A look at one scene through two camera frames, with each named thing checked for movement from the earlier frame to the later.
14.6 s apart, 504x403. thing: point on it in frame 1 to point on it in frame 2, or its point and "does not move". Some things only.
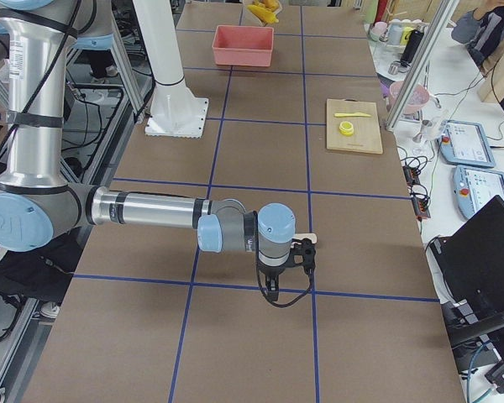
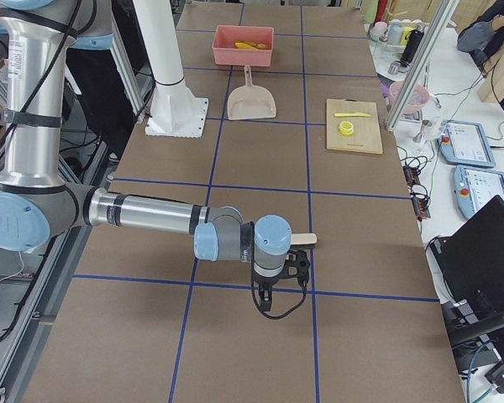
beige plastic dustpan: [273, 6] to [250, 102]
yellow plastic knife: [351, 114] does not move
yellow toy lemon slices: [346, 128] does not move
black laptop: [480, 265] does not move
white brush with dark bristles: [312, 237] does not move
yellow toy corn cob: [265, 14] to [244, 46]
